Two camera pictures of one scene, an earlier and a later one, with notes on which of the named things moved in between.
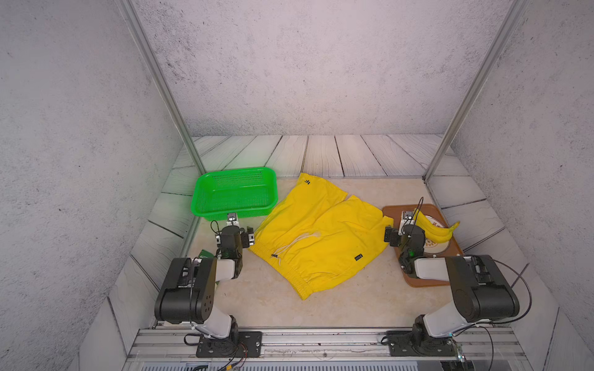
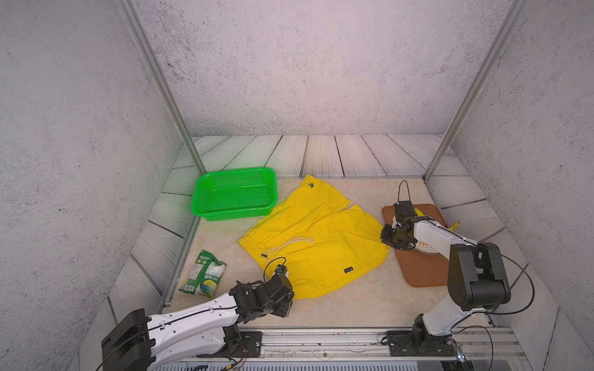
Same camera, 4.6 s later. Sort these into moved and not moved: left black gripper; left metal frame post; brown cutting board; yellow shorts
Moved: left black gripper
Not moved: left metal frame post; yellow shorts; brown cutting board
